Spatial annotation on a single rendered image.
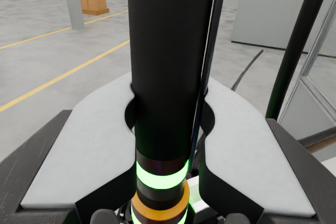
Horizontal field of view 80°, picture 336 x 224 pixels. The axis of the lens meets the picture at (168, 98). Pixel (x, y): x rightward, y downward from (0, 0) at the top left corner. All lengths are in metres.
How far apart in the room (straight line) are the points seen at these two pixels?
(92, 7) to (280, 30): 6.04
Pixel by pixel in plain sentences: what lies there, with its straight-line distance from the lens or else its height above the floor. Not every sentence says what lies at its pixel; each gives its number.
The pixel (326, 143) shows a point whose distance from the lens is 0.31.
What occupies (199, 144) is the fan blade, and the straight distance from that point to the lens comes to 0.38.
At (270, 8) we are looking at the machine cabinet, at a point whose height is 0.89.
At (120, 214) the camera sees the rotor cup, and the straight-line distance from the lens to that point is 0.41.
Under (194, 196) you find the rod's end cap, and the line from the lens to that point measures 0.19.
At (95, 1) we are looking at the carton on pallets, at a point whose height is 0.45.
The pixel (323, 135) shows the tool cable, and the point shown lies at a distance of 0.29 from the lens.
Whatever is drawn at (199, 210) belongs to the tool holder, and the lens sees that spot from 0.19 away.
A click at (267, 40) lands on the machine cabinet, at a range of 5.68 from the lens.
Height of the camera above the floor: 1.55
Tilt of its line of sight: 33 degrees down
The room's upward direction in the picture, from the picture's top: 4 degrees clockwise
